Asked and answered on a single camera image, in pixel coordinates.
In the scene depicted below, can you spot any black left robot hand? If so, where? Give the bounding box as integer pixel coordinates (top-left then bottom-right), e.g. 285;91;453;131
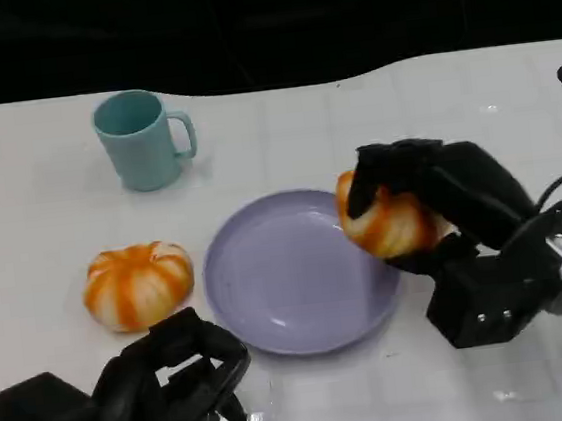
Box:
82;301;259;421

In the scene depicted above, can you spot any orange white toy bread roll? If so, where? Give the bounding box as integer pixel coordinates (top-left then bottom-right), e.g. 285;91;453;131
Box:
332;159;455;264
77;236;201;338

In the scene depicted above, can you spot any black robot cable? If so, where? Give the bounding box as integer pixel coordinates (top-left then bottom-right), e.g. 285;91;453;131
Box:
487;171;562;295

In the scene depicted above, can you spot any pale green mug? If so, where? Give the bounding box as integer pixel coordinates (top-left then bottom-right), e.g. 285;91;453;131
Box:
89;83;204;197

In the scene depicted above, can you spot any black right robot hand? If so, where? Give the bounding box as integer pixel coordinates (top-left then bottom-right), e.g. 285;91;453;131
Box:
342;125;545;285

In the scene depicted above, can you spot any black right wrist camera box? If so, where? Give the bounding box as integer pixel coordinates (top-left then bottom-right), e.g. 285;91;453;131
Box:
419;234;562;354

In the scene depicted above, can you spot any lilac plate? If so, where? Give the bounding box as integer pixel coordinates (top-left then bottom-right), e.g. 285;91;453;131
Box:
193;179;412;367

